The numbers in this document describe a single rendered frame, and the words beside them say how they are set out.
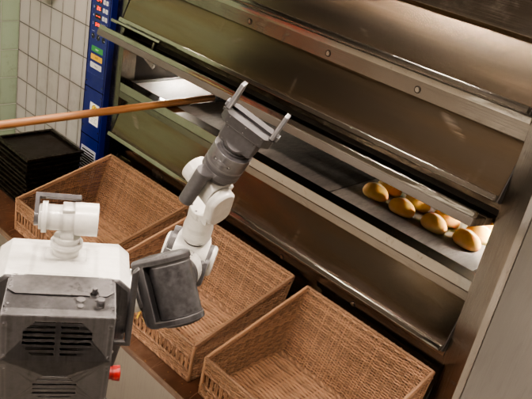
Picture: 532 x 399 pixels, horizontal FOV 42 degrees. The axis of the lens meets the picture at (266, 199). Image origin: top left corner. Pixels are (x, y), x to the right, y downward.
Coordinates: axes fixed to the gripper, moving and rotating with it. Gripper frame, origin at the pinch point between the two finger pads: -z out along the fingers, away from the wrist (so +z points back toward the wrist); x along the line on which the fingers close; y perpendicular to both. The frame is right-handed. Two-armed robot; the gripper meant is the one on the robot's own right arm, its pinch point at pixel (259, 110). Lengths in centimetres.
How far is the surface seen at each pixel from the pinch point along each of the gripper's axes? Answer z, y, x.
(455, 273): 38, 59, -70
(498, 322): 47, 65, -93
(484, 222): 17, 55, -64
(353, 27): 7, 89, 0
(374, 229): 51, 72, -45
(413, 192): 23, 55, -43
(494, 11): -25, 74, -30
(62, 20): 114, 153, 120
